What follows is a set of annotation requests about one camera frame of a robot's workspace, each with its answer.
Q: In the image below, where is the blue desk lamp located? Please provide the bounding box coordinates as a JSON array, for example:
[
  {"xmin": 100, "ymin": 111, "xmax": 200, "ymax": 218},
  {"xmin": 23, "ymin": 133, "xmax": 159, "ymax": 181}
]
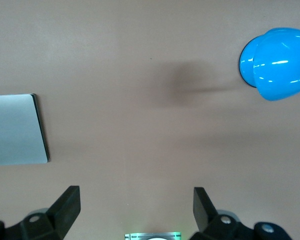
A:
[{"xmin": 238, "ymin": 26, "xmax": 300, "ymax": 102}]

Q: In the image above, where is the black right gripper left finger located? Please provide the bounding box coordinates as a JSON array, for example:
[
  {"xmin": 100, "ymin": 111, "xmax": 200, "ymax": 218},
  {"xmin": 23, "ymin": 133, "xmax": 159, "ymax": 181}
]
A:
[{"xmin": 0, "ymin": 185, "xmax": 81, "ymax": 240}]

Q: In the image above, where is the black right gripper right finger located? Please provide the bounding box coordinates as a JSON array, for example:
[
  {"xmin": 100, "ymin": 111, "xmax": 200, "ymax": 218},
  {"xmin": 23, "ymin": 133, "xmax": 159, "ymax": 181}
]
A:
[{"xmin": 192, "ymin": 186, "xmax": 295, "ymax": 240}]

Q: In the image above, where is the silver grey laptop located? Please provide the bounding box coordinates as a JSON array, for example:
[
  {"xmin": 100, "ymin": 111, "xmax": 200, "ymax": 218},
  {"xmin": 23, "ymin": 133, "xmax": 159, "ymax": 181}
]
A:
[{"xmin": 0, "ymin": 93, "xmax": 51, "ymax": 167}]

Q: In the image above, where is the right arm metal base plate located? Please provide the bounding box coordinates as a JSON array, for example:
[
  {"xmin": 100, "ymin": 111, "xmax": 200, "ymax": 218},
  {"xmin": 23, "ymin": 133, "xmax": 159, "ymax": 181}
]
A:
[{"xmin": 124, "ymin": 231, "xmax": 182, "ymax": 240}]

